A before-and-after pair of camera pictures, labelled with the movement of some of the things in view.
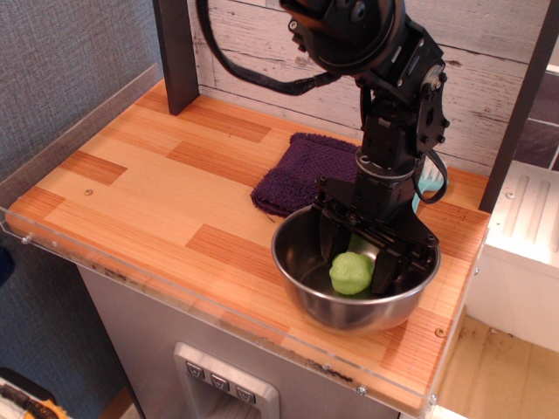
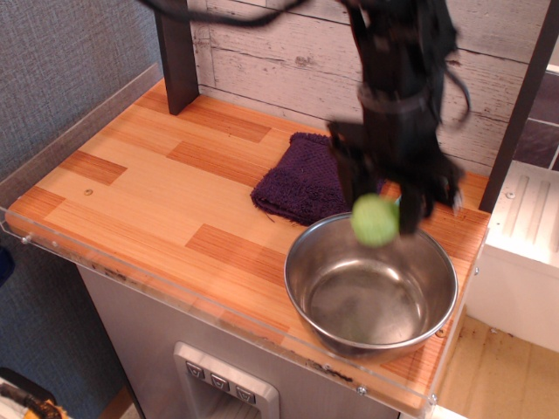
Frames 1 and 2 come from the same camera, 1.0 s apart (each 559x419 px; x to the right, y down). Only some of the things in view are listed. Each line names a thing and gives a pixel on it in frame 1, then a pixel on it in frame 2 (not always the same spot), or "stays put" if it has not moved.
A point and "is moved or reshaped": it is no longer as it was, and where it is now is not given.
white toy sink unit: x=513 y=283 stays put
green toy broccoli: x=351 y=272 is moved or reshaped
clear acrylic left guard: x=74 y=138 stays put
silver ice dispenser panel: x=213 y=388 stays put
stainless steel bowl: x=305 y=278 is moved or reshaped
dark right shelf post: x=525 y=107 stays put
